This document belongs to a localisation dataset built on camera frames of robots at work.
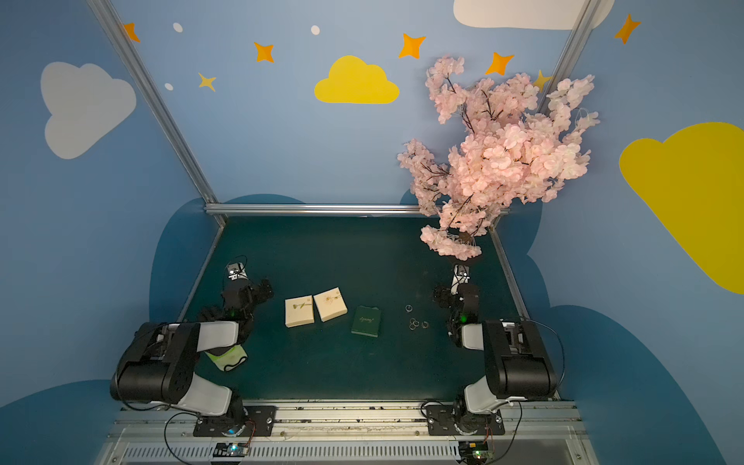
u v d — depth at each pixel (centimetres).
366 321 90
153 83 83
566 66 78
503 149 61
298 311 92
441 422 74
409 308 96
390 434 74
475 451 71
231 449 70
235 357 84
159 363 47
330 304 93
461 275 80
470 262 86
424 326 93
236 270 81
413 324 93
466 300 72
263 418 75
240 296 72
